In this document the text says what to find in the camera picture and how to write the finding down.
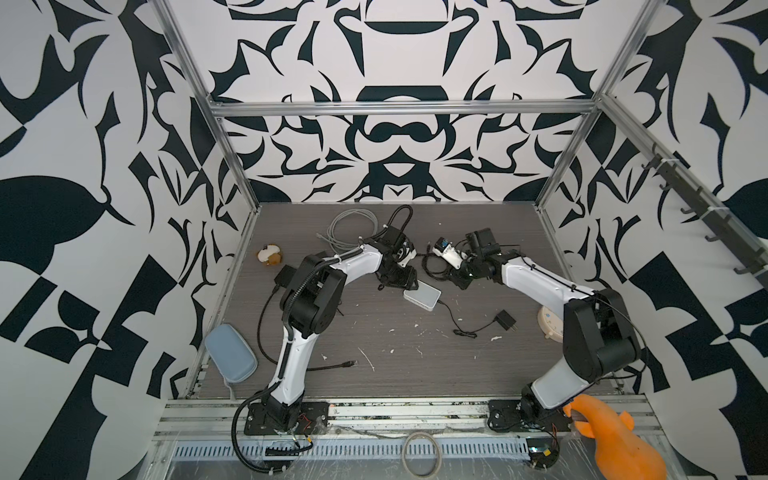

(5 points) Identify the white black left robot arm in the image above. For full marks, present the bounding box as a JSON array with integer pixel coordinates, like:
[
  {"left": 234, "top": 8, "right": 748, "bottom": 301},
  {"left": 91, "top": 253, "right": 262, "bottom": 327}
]
[{"left": 266, "top": 225, "right": 417, "bottom": 409}]

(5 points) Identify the small black cable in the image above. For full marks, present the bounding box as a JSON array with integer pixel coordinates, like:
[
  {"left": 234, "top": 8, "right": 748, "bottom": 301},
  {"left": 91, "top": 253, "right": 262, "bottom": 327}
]
[{"left": 421, "top": 242, "right": 457, "bottom": 282}]

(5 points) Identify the brown white round toy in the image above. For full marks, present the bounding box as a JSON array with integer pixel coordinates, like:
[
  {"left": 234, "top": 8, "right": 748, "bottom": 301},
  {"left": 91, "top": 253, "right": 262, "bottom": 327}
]
[{"left": 256, "top": 244, "right": 283, "bottom": 266}]

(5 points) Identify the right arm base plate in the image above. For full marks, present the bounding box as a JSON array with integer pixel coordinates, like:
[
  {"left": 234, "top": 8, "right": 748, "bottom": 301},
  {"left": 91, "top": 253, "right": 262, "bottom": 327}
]
[{"left": 486, "top": 399, "right": 572, "bottom": 433}]

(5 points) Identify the light blue plastic lid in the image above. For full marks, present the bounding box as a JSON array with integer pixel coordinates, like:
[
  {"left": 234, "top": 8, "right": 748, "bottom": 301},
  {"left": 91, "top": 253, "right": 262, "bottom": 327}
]
[{"left": 204, "top": 324, "right": 258, "bottom": 383}]

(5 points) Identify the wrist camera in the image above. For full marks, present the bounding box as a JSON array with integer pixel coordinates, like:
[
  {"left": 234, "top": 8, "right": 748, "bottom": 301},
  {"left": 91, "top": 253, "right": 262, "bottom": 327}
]
[
  {"left": 432, "top": 237, "right": 466, "bottom": 270},
  {"left": 396, "top": 238, "right": 418, "bottom": 267}
]

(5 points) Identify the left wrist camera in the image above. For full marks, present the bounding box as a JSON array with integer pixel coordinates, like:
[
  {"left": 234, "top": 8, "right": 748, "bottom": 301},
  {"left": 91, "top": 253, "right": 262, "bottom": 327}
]
[{"left": 396, "top": 238, "right": 418, "bottom": 267}]

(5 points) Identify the white network switch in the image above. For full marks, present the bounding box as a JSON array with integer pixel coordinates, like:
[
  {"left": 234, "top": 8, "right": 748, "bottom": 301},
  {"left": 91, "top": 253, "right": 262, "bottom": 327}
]
[{"left": 403, "top": 280, "right": 442, "bottom": 312}]

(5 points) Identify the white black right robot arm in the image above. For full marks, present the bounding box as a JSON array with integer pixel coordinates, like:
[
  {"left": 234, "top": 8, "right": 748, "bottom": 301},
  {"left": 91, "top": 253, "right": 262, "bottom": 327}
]
[{"left": 433, "top": 228, "right": 642, "bottom": 421}]

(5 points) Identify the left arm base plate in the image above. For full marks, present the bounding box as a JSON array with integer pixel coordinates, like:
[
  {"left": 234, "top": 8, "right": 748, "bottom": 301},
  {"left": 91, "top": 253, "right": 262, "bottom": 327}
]
[{"left": 243, "top": 402, "right": 330, "bottom": 436}]

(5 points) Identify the beige round alarm clock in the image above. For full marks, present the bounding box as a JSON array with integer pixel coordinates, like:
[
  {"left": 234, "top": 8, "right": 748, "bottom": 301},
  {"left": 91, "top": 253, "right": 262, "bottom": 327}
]
[{"left": 537, "top": 306, "right": 563, "bottom": 343}]

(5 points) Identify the black ethernet cable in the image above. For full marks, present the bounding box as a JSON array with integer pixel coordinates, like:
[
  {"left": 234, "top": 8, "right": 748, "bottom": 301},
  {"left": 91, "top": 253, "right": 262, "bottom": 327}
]
[{"left": 256, "top": 287, "right": 357, "bottom": 373}]

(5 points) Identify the grey coiled ethernet cable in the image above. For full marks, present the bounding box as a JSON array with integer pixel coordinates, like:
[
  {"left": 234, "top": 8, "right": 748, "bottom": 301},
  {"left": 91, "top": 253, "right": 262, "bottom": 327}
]
[{"left": 316, "top": 208, "right": 380, "bottom": 253}]

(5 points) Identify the grey tape ring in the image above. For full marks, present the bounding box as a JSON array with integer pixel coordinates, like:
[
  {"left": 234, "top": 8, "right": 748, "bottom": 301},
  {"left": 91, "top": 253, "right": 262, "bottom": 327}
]
[{"left": 400, "top": 431, "right": 443, "bottom": 479}]

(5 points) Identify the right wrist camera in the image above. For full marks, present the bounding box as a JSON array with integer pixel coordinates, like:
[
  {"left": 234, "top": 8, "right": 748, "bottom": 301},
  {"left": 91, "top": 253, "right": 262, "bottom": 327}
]
[{"left": 432, "top": 237, "right": 466, "bottom": 270}]

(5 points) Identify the thin black power cable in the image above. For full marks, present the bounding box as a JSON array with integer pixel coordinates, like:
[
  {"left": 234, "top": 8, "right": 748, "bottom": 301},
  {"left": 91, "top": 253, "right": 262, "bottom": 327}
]
[{"left": 437, "top": 299, "right": 517, "bottom": 340}]

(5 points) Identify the black corrugated cable conduit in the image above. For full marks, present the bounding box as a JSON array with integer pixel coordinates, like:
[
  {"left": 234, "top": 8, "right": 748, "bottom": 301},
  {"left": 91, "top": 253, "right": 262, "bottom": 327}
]
[{"left": 280, "top": 245, "right": 367, "bottom": 337}]

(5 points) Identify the black wall hook rail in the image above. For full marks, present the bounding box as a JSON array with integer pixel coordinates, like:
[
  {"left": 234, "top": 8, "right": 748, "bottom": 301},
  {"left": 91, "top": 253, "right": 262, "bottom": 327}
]
[{"left": 643, "top": 142, "right": 767, "bottom": 290}]

